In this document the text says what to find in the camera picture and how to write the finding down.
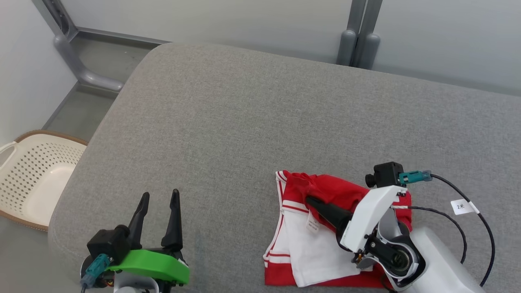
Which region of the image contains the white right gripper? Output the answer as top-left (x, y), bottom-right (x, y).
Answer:
top-left (305, 185), bottom-right (408, 253)

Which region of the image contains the grey floor rail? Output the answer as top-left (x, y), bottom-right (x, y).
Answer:
top-left (77, 26), bottom-right (171, 45)

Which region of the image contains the dark grey corner post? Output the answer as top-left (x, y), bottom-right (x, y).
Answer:
top-left (32, 0), bottom-right (79, 41)

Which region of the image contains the cream plastic laundry basket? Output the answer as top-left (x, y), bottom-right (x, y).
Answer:
top-left (0, 129), bottom-right (89, 232)

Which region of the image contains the grey partition post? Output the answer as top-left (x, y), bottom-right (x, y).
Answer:
top-left (352, 0), bottom-right (383, 70)
top-left (337, 0), bottom-right (367, 66)

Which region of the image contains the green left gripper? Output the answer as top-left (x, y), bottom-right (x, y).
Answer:
top-left (107, 189), bottom-right (190, 284)

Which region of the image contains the grey curved tube brace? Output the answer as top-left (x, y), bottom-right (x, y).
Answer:
top-left (53, 33), bottom-right (125, 92)

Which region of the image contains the red Bulls basketball jersey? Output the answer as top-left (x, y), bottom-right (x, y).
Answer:
top-left (263, 170), bottom-right (412, 289)

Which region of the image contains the thin black cable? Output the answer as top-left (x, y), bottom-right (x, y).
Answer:
top-left (393, 206), bottom-right (468, 265)

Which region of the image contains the grey fabric sofa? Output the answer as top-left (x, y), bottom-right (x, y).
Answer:
top-left (48, 42), bottom-right (521, 293)

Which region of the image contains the black cable teal connector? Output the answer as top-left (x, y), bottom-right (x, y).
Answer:
top-left (399, 170), bottom-right (496, 287)
top-left (80, 254), bottom-right (111, 293)

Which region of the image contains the white paper cable tag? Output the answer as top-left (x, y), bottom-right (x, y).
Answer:
top-left (451, 199), bottom-right (480, 215)

